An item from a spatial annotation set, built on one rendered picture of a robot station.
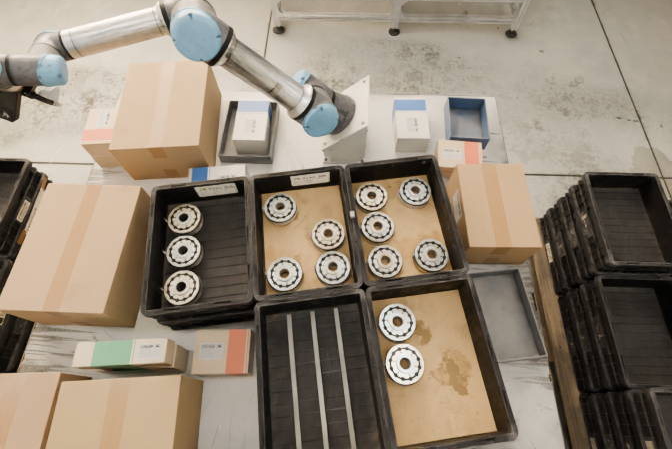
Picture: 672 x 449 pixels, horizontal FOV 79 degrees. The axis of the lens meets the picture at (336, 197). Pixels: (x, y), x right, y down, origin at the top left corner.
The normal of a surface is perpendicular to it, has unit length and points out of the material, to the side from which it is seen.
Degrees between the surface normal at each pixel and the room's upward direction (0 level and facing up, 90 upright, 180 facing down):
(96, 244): 0
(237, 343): 0
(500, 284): 0
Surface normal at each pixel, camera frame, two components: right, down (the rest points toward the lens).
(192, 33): 0.18, 0.59
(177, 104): 0.00, -0.47
